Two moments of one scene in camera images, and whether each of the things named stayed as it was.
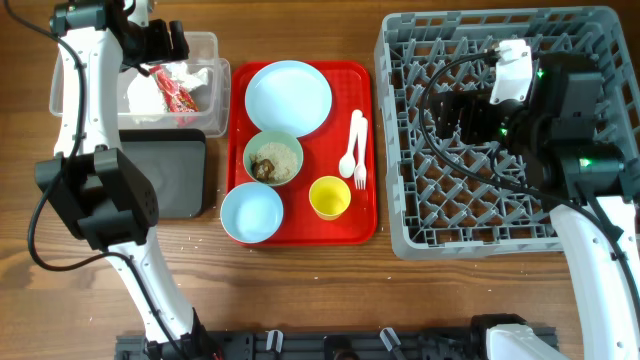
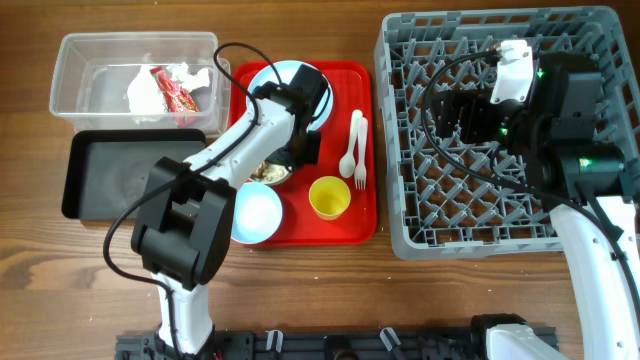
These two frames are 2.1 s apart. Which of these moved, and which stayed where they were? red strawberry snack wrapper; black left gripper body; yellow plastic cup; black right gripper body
Moved: black left gripper body
Stayed: black right gripper body; red strawberry snack wrapper; yellow plastic cup
